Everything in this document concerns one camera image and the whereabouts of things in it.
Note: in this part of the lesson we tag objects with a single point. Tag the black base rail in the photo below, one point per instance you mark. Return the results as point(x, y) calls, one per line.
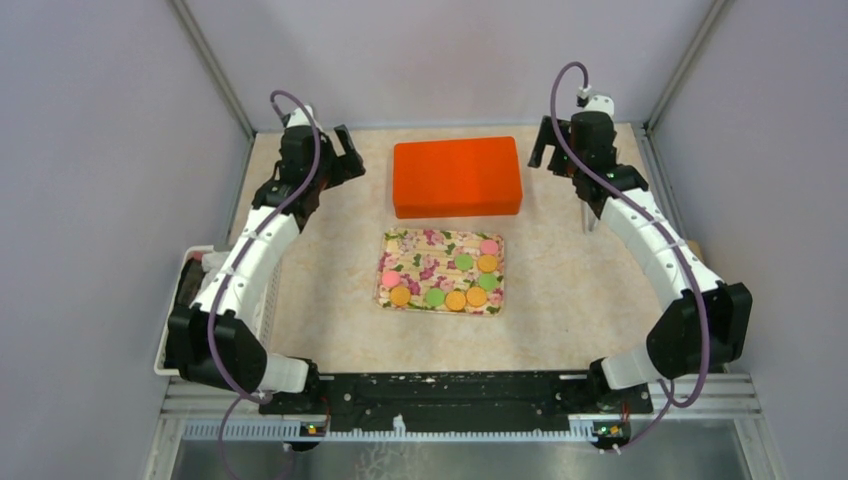
point(457, 402)

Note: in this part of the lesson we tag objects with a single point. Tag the pink cookie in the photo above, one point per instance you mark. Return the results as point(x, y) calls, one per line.
point(489, 247)
point(390, 279)

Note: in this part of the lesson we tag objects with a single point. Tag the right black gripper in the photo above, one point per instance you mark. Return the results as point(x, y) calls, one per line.
point(547, 137)

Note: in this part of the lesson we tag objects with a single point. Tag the pink cookie left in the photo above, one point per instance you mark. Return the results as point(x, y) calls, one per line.
point(390, 279)

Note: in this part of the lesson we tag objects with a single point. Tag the orange cookie bottom middle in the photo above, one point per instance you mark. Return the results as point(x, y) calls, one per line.
point(455, 301)

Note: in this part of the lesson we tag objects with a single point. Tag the green cookie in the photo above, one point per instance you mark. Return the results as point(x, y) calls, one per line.
point(488, 281)
point(435, 297)
point(464, 262)

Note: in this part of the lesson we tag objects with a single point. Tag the pink cookie top right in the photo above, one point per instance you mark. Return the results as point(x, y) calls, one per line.
point(489, 247)

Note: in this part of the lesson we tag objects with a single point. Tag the green cookie middle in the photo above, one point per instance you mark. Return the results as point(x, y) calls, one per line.
point(464, 262)

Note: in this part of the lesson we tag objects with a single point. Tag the white plastic basket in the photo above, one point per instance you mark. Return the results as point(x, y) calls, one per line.
point(190, 275)

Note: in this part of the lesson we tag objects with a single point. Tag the green cookie bottom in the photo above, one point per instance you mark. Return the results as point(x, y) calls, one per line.
point(435, 297)

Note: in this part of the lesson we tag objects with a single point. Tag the metal serving tongs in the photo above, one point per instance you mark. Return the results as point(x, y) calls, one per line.
point(586, 218)

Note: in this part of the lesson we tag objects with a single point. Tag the green cookie right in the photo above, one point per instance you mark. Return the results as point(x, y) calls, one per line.
point(488, 281)

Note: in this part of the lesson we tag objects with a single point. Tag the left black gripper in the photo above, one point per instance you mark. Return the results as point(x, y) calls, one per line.
point(348, 163)

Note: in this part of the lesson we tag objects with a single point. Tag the orange cookie bottom right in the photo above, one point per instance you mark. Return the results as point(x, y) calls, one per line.
point(476, 296)

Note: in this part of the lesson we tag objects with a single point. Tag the orange box lid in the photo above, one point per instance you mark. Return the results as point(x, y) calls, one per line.
point(456, 178)

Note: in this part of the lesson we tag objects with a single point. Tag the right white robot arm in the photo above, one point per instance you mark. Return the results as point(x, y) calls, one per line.
point(705, 319)

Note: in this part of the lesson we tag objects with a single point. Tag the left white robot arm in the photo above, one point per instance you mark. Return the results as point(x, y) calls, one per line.
point(215, 339)

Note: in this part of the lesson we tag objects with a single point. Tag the orange cookie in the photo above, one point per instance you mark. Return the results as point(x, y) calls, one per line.
point(487, 263)
point(455, 301)
point(476, 296)
point(400, 296)

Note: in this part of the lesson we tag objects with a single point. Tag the orange cookie bottom left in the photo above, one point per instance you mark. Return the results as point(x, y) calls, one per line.
point(400, 296)

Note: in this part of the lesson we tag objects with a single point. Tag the white cloth in basket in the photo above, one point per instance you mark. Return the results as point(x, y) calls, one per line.
point(211, 263)

